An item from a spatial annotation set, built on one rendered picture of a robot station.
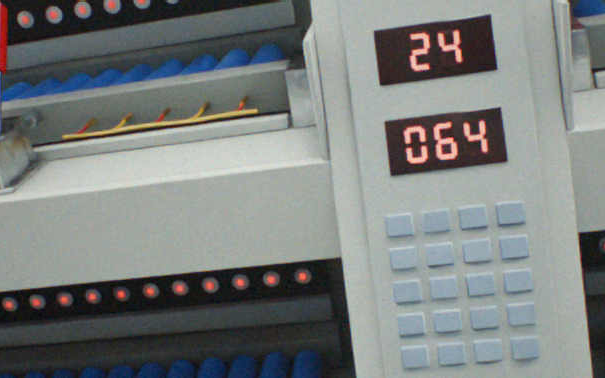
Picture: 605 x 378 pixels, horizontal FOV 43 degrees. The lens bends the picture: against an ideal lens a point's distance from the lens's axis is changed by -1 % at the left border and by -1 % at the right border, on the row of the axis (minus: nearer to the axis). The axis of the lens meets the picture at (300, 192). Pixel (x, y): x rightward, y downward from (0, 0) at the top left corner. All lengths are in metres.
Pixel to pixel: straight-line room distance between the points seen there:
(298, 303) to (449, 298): 0.20
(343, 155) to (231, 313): 0.22
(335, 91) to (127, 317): 0.27
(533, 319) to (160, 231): 0.16
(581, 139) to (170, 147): 0.19
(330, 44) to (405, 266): 0.09
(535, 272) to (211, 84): 0.18
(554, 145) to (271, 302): 0.25
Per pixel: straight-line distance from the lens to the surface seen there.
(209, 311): 0.51
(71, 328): 0.55
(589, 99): 0.36
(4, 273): 0.38
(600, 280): 0.50
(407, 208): 0.31
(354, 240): 0.32
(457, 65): 0.31
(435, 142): 0.31
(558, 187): 0.32
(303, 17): 0.53
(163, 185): 0.33
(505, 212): 0.31
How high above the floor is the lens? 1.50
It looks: 3 degrees down
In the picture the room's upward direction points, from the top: 7 degrees counter-clockwise
